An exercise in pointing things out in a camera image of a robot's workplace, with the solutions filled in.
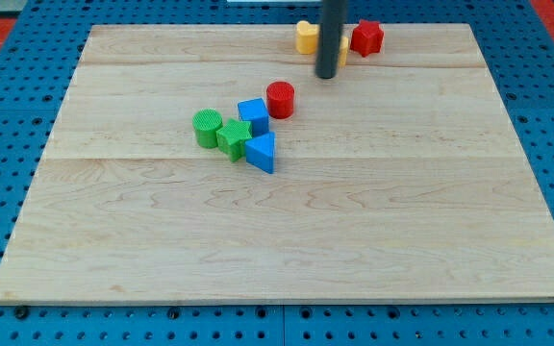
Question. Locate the green star block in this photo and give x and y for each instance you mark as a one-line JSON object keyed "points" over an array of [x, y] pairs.
{"points": [[231, 138]]}

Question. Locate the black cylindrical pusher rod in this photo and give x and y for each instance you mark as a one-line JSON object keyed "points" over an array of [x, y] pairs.
{"points": [[332, 17]]}

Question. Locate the red star block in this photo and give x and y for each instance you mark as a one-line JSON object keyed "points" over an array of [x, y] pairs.
{"points": [[367, 37]]}

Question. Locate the light wooden board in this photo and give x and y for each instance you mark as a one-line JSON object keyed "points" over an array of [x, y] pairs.
{"points": [[400, 181]]}

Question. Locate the yellow block behind rod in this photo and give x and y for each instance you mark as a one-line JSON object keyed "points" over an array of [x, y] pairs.
{"points": [[343, 51]]}

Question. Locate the yellow heart block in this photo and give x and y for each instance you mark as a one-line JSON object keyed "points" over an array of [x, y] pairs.
{"points": [[306, 37]]}

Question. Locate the green cylinder block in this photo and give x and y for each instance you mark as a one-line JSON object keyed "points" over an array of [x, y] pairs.
{"points": [[205, 124]]}

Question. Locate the blue cube block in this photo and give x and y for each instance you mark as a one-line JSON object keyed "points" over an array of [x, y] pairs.
{"points": [[255, 111]]}

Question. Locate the blue triangle block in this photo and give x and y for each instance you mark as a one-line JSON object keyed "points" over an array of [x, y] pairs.
{"points": [[260, 152]]}

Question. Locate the red cylinder block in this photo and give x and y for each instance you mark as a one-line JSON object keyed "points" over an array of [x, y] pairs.
{"points": [[280, 99]]}

